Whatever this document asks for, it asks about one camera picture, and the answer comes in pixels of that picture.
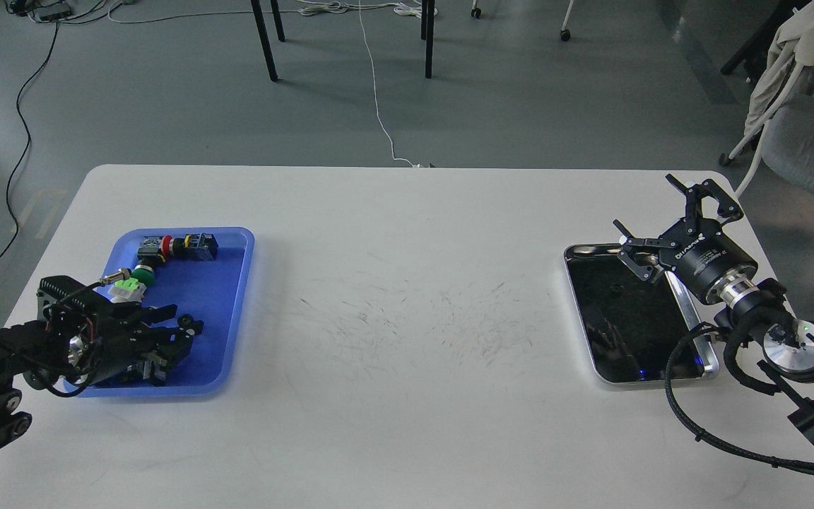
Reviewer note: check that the silver metal tray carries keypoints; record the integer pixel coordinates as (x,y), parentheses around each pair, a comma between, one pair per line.
(630,337)

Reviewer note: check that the blue plastic tray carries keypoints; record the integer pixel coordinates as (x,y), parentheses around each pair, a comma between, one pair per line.
(212,292)

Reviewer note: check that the red emergency stop button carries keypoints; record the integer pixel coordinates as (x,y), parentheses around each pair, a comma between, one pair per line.
(156,250)

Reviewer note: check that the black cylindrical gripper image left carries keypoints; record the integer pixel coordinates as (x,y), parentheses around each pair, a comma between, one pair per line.
(132,351)

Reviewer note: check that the silver cylindrical sensor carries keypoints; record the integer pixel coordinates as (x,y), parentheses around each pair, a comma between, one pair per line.
(120,275)

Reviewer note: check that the beige jacket on chair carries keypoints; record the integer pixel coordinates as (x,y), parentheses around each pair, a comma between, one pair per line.
(792,43)

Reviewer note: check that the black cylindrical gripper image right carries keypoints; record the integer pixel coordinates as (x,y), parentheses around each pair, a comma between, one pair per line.
(711,265)

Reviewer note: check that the green push button switch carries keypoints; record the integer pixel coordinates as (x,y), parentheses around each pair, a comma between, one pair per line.
(133,288)

